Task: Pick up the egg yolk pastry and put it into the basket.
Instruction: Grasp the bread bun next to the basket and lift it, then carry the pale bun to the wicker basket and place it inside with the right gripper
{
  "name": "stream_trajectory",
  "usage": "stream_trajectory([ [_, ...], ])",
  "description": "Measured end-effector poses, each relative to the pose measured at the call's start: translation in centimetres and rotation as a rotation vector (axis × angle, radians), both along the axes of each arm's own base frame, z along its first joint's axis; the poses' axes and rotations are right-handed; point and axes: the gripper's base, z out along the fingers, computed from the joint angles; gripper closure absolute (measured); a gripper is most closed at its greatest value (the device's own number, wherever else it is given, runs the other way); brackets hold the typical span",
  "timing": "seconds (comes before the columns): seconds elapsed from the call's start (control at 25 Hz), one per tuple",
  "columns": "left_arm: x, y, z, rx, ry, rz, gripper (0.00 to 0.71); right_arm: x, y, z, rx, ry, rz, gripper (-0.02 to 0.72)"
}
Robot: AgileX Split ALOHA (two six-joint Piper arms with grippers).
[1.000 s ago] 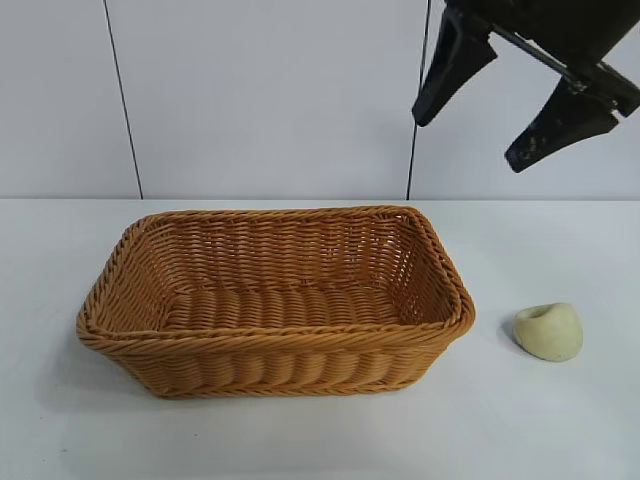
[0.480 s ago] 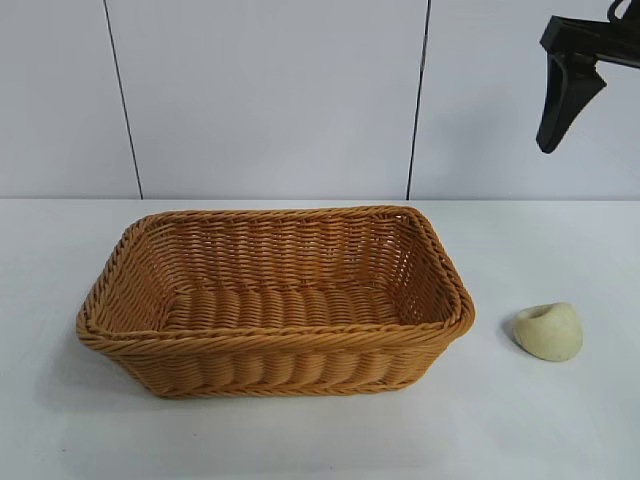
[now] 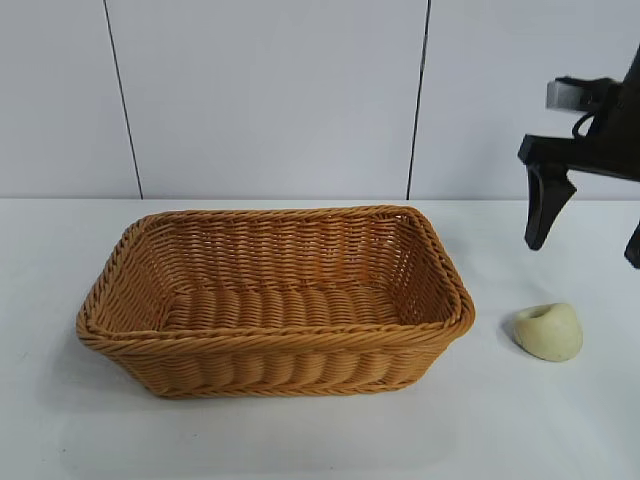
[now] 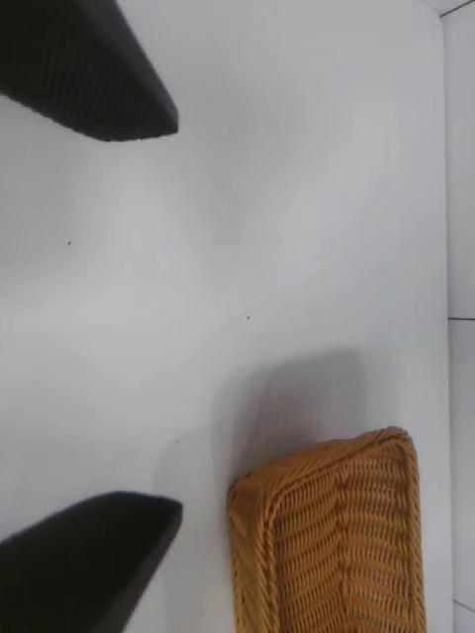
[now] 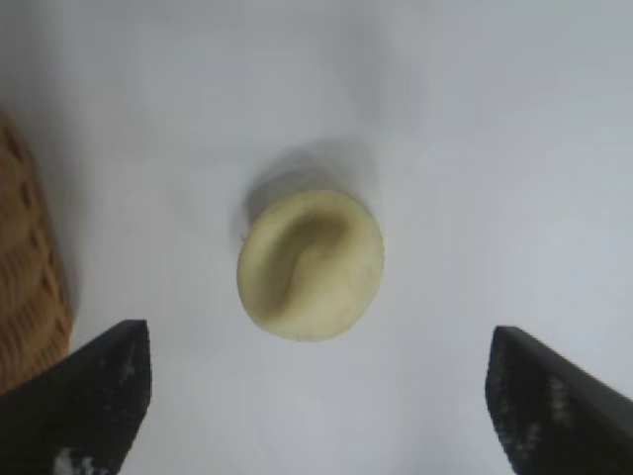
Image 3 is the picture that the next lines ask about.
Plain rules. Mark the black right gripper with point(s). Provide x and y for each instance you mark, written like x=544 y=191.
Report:
x=615 y=145

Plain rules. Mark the pale yellow egg yolk pastry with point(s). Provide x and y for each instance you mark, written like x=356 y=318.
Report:
x=550 y=332

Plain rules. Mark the brown woven wicker basket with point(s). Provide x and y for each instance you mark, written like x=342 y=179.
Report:
x=275 y=345

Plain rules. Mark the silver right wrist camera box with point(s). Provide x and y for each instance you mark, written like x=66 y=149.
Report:
x=570 y=95

